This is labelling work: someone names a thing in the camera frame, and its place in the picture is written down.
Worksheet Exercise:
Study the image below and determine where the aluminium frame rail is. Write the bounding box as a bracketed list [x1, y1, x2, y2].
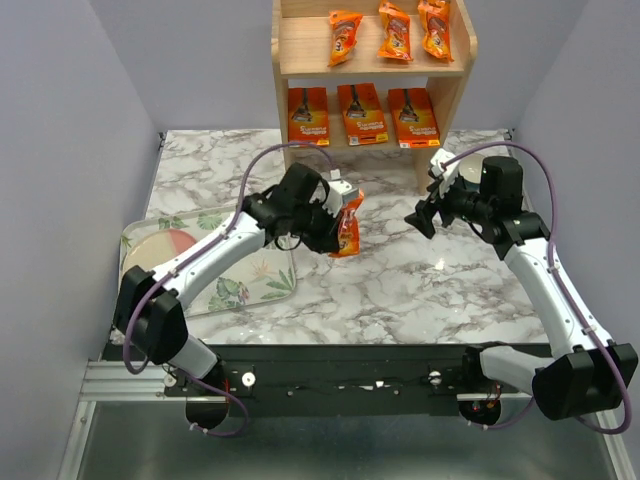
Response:
[81, 359, 521, 412]

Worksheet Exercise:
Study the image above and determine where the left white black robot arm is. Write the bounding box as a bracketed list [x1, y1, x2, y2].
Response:
[113, 164, 359, 395]

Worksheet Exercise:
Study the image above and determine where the dark green ceramic bowl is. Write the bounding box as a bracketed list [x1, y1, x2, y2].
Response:
[459, 153, 484, 185]

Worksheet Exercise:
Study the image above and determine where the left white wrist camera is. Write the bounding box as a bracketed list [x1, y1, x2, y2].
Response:
[323, 169, 360, 217]

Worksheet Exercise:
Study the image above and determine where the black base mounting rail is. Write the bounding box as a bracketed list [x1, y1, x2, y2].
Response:
[101, 342, 521, 419]

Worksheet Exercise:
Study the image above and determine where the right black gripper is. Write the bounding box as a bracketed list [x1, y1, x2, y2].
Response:
[404, 171, 493, 239]

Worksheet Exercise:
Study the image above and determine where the leaf-patterned serving tray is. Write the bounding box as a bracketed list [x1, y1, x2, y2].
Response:
[119, 206, 296, 318]

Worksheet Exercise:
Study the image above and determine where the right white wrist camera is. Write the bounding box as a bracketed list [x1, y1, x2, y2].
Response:
[428, 148, 462, 198]

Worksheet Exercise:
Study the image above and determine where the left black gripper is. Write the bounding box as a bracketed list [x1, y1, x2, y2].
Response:
[291, 200, 344, 256]

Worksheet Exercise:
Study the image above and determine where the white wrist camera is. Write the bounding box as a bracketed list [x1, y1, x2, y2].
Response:
[428, 148, 462, 198]
[323, 169, 360, 217]

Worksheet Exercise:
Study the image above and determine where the orange razor pouch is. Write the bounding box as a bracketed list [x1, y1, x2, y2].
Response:
[328, 10, 363, 67]
[418, 0, 453, 62]
[329, 190, 365, 258]
[377, 1, 413, 62]

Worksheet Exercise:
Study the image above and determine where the orange razor box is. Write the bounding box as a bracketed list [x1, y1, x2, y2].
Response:
[287, 87, 330, 147]
[387, 87, 441, 149]
[337, 83, 389, 147]

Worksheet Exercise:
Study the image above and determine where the cream and pink plate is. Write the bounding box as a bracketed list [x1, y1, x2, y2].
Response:
[121, 229, 197, 275]

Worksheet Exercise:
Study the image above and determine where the wooden two-tier shelf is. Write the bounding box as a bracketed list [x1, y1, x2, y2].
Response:
[270, 0, 479, 195]

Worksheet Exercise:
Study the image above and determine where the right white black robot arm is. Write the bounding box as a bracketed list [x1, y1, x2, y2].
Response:
[405, 149, 638, 420]

